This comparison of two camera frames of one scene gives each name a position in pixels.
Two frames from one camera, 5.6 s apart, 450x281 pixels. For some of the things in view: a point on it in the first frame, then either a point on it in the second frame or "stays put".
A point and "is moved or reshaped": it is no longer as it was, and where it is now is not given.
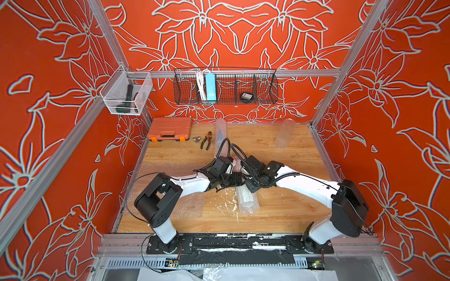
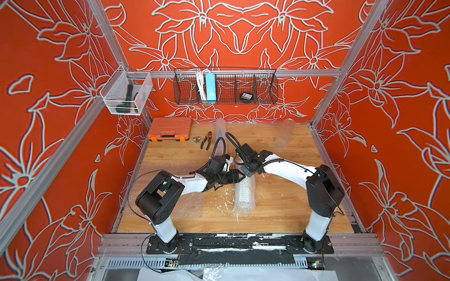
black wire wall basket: [262, 84] stays put
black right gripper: [250, 188] → [246, 172]
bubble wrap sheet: [191, 206] stays put
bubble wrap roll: [248, 202] is moved or reshaped
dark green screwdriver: [126, 107] stays put
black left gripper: [237, 181] stays put
